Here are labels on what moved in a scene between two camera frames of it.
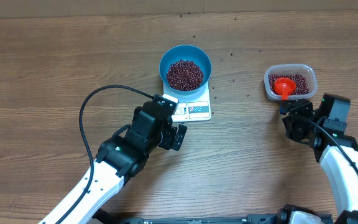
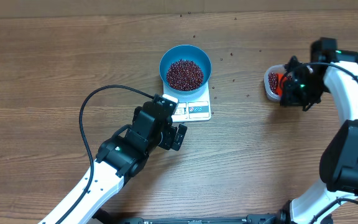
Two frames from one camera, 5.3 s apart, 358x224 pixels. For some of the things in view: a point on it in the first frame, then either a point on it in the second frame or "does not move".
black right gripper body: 298,129 → 307,92
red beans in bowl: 184,75 does not move
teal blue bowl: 185,69 does not move
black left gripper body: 166,140 does not move
